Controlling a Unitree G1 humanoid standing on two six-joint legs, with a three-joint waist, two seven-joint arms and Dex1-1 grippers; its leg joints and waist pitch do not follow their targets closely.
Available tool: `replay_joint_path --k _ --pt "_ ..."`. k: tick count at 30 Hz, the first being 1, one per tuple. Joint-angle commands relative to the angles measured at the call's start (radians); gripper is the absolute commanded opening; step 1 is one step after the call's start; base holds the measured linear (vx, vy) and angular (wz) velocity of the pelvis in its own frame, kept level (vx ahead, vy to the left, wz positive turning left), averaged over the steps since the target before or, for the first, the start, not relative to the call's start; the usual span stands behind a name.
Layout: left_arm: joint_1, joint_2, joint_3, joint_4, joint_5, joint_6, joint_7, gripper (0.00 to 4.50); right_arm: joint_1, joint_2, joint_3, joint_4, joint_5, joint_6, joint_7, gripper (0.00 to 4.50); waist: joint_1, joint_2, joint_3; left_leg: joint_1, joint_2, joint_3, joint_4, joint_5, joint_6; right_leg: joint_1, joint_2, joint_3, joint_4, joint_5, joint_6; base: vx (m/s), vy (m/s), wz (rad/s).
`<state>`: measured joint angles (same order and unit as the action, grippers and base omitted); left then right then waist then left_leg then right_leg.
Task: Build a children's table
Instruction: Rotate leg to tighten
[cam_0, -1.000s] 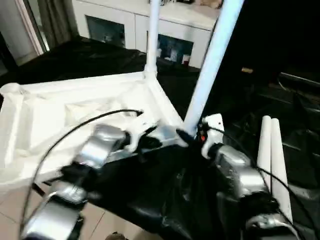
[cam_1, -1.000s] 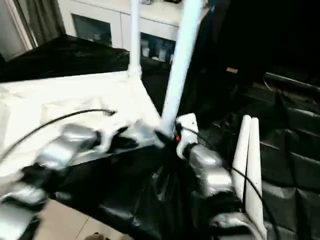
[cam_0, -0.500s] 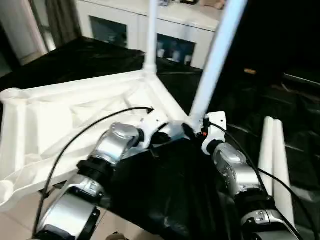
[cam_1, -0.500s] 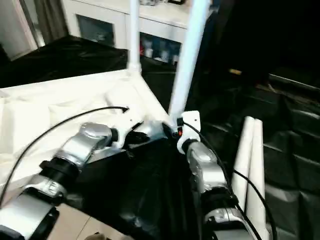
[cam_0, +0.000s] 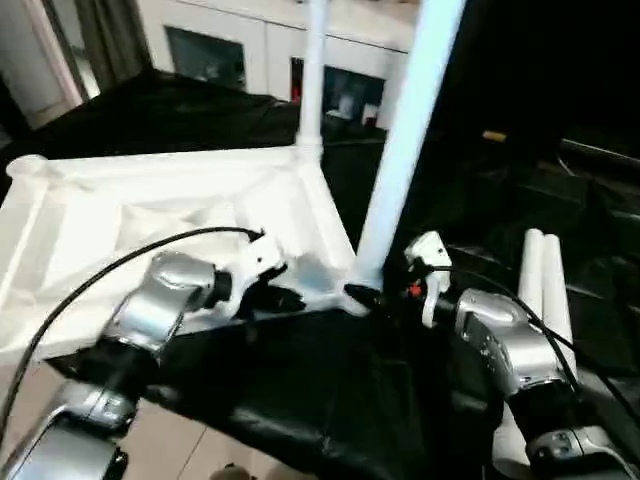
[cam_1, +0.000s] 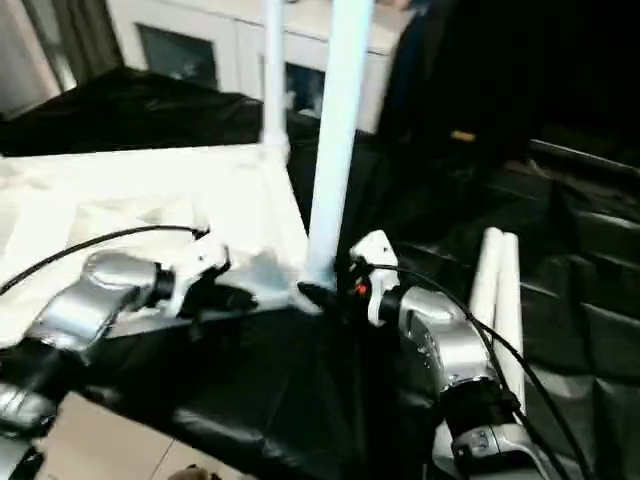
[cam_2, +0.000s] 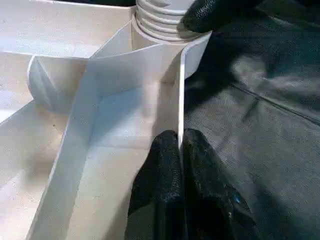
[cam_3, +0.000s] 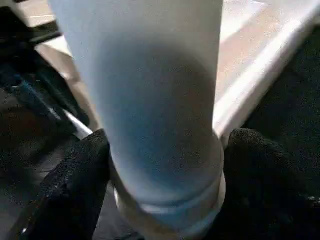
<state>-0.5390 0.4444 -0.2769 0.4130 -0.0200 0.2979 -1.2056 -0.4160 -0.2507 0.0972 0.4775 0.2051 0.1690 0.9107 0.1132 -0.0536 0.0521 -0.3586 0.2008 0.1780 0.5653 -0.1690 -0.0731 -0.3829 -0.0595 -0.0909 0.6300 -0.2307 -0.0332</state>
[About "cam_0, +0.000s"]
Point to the white plastic table leg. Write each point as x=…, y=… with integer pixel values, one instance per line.
x=530, y=270
x=557, y=290
x=410, y=125
x=314, y=75

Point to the white plastic table top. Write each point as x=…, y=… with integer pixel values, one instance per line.
x=125, y=200

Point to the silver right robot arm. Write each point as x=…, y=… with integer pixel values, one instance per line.
x=500, y=330

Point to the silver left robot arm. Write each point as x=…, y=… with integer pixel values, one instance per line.
x=160, y=300

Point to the long dark metal rod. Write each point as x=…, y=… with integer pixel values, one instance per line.
x=600, y=150

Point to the white cabinet with glass doors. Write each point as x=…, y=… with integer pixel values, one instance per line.
x=225, y=25

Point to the grey curtain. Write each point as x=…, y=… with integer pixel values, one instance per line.
x=115, y=40

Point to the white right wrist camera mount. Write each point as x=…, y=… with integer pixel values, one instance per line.
x=430, y=250

